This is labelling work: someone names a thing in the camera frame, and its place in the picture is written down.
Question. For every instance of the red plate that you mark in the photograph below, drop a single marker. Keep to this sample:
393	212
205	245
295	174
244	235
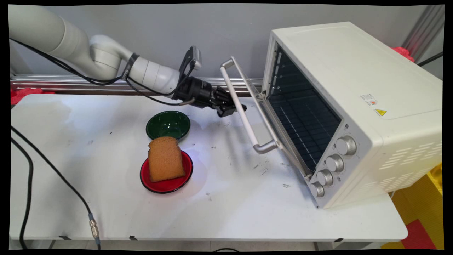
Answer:
166	186

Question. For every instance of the brown toast slice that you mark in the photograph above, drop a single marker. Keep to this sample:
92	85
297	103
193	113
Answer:
165	159

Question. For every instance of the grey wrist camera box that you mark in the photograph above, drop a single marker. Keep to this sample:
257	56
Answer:
194	58

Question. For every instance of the red plastic object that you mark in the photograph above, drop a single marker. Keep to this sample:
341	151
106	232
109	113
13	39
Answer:
403	54
24	94

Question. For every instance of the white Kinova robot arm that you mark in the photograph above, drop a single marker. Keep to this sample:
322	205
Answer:
78	46

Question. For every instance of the red floor mat tile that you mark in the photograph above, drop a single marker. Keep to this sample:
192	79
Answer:
419	235

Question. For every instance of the aluminium frame post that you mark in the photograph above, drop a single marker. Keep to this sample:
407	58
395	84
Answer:
424	30

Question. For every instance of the silver oven knob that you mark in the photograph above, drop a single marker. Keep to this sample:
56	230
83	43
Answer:
325	177
346	145
317	189
334	163

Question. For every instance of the green bowl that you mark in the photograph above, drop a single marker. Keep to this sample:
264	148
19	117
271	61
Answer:
168	124

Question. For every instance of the yellow floor mat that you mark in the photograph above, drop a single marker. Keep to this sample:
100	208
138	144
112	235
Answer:
417	202

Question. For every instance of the cream toaster oven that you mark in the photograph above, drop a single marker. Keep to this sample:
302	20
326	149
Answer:
354	78

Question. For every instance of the aluminium rail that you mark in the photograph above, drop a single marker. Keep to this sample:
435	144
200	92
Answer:
53	83

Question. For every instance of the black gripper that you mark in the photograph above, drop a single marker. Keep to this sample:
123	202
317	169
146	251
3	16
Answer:
196	92

